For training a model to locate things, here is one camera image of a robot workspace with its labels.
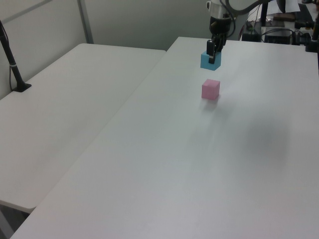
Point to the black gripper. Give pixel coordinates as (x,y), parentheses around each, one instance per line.
(219,26)

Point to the blue cube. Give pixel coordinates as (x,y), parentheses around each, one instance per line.
(205,62)

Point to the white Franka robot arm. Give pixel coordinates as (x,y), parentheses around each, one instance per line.
(239,6)

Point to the pink cube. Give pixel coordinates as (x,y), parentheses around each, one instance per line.
(210,90)

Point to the small black box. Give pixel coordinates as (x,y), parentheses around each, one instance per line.
(251,36)

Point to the black upright pole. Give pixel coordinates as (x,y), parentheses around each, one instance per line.
(264,12)

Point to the black electronics box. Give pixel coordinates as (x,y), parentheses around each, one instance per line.
(281,37)

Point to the brown flat case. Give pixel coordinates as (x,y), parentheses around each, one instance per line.
(283,17)

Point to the white side table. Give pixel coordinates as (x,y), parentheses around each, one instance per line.
(62,112)

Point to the grey metal partition post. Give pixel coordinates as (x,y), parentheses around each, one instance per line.
(86,21)

